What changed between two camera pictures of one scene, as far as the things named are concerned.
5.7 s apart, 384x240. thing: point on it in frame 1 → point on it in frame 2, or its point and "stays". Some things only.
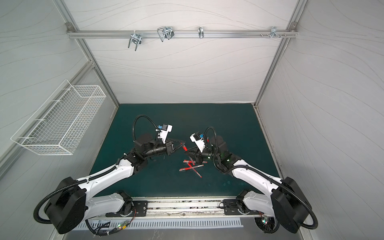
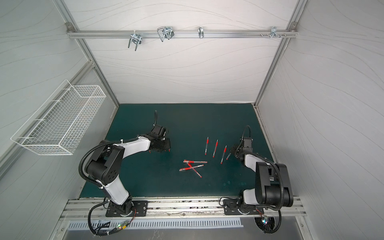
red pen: x=186 y=168 stays
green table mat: x=237 y=126 stays
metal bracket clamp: x=200 y=31 stays
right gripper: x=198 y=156 → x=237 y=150
